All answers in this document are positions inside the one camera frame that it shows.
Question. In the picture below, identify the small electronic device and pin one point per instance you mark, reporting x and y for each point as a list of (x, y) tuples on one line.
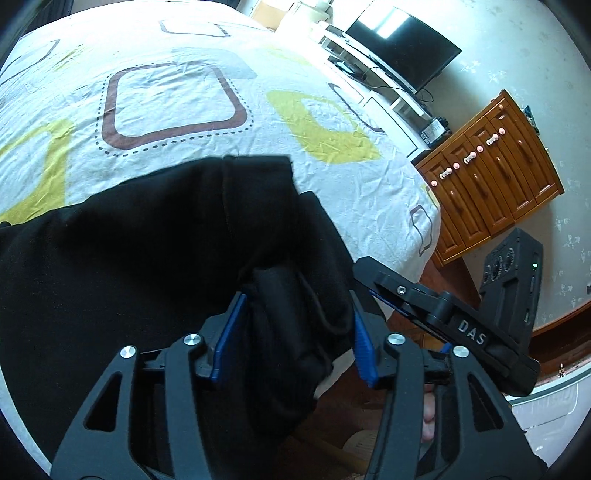
[(434, 131)]

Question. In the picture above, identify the beige slipper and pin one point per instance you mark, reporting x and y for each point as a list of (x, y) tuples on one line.
[(362, 450)]

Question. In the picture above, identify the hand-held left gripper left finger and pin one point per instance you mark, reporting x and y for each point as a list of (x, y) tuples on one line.
[(228, 337)]

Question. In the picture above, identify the person's right hand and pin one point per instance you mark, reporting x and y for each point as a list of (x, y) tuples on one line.
[(428, 415)]

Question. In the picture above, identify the white television stand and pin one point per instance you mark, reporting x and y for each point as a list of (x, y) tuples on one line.
[(374, 99)]

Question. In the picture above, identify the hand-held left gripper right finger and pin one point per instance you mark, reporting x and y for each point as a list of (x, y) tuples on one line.
[(364, 341)]

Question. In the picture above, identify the wooden drawer cabinet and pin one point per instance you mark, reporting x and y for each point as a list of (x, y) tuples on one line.
[(498, 184)]

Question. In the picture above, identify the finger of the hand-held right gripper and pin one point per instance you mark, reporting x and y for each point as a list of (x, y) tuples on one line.
[(388, 288)]

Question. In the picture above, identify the bed with patterned sheet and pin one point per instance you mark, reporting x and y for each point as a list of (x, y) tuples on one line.
[(184, 106)]

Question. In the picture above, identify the black pants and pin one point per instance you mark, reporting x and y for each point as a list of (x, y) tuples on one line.
[(138, 258)]

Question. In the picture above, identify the black flat television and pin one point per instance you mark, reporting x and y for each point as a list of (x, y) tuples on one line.
[(406, 41)]

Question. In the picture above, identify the white dressing table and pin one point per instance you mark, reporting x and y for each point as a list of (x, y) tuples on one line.
[(270, 11)]

